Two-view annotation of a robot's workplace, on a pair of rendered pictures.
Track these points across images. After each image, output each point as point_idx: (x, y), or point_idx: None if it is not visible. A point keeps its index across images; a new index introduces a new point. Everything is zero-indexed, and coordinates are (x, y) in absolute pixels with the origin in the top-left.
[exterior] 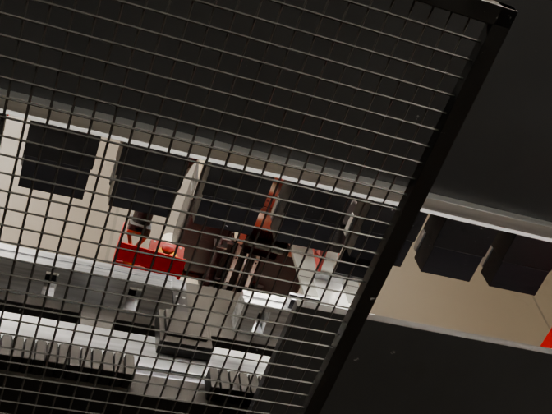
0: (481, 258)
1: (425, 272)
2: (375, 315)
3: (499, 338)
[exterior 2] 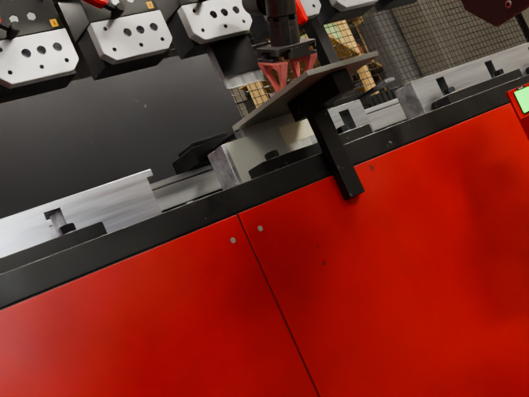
0: (79, 44)
1: (152, 66)
2: (163, 59)
3: (74, 80)
